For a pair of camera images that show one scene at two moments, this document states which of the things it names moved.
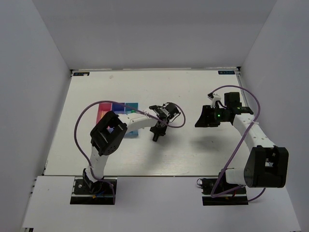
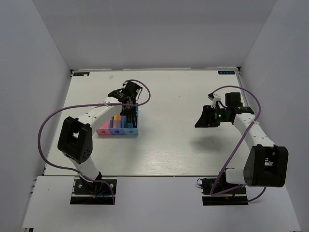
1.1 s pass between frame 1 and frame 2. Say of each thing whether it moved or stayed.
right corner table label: stayed
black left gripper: moved
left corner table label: stayed
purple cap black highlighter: moved
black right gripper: stayed
